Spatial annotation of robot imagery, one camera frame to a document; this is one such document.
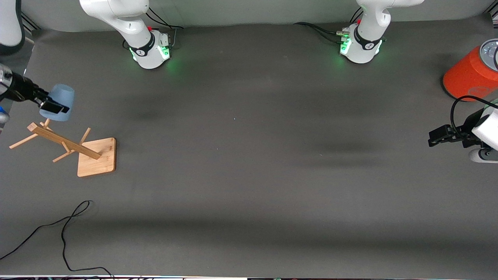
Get light blue cup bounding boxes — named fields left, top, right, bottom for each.
left=39, top=84, right=75, bottom=122

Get wooden cup rack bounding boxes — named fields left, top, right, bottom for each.
left=9, top=118, right=117, bottom=178

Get orange cylindrical container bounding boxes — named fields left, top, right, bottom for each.
left=442, top=39, right=498, bottom=102

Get aluminium frame rail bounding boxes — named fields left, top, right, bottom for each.
left=20, top=12, right=41, bottom=32

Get black cable on table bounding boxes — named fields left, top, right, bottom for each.
left=0, top=200, right=115, bottom=280

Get black right arm base cables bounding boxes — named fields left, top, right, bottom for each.
left=146, top=6, right=184, bottom=49

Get black arm base cables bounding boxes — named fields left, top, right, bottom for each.
left=146, top=6, right=184, bottom=49
left=293, top=8, right=364, bottom=43

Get black left arm base cables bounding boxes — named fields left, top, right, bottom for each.
left=293, top=8, right=364, bottom=43

